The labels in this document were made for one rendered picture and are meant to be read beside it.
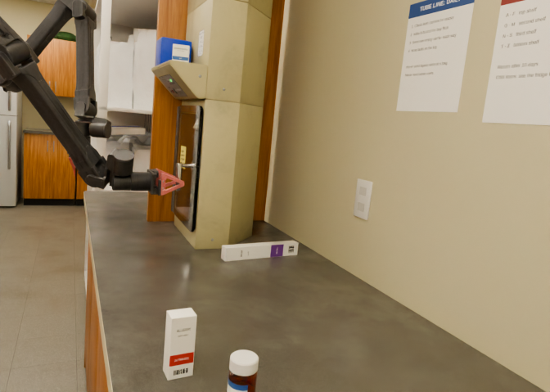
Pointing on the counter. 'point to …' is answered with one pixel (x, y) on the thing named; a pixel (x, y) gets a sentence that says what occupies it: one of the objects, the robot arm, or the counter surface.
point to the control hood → (185, 78)
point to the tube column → (263, 2)
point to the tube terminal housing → (228, 118)
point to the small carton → (181, 52)
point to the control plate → (172, 85)
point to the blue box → (164, 47)
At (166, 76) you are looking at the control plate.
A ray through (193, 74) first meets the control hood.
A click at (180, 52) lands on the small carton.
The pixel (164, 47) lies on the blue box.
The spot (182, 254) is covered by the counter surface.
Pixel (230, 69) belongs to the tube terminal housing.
